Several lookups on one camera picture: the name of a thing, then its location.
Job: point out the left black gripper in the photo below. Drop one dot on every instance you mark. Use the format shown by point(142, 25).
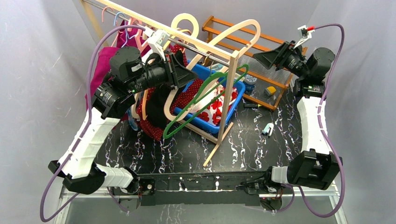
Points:
point(170, 69)

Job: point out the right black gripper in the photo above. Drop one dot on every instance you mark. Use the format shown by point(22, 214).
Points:
point(277, 56)

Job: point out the green velvet hanger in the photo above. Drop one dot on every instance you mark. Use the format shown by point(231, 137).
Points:
point(202, 92)

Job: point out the white red poppy garment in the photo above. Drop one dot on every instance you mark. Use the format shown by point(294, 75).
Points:
point(212, 113)

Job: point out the red polka dot skirt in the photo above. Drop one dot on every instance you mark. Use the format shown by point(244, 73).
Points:
point(188, 95)

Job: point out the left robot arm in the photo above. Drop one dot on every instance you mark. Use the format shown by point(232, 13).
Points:
point(128, 75)

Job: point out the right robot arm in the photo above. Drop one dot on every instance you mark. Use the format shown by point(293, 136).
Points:
point(316, 166)

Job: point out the orange wooden shoe rack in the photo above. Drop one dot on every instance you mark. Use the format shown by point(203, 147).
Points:
point(240, 35)

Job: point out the black garment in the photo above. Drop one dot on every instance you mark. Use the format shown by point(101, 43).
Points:
point(155, 103)

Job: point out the yellow grey small object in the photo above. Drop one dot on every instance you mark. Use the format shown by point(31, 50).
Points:
point(270, 91)

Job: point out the blue plastic bin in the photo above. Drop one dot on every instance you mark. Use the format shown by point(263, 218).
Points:
point(236, 95)

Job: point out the black yellow marker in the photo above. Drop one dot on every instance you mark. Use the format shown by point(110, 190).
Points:
point(252, 106)

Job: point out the white plastic clip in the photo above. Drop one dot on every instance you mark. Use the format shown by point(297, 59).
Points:
point(268, 130)

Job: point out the magenta garment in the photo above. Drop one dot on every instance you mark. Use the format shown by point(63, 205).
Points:
point(104, 56)

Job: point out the wooden clothes rack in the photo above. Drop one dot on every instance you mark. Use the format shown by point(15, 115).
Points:
point(229, 60)

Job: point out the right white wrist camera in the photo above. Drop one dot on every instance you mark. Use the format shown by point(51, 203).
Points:
point(305, 34)

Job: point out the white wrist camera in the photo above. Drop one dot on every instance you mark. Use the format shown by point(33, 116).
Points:
point(305, 34)
point(156, 42)

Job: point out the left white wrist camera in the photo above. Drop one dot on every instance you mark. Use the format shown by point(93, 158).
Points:
point(156, 42)

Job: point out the black base frame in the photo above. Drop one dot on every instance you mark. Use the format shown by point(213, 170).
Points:
point(249, 188)

